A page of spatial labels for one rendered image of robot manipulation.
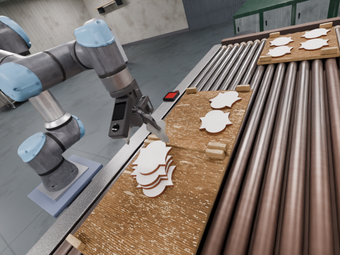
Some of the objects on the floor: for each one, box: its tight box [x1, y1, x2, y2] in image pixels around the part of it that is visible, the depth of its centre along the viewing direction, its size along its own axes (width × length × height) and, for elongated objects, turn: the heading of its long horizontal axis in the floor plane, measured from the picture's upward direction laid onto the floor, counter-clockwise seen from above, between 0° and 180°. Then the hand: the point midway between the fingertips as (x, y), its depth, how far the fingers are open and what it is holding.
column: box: [27, 154, 103, 218], centre depth 111 cm, size 38×38×87 cm
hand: (146, 145), depth 58 cm, fingers open, 14 cm apart
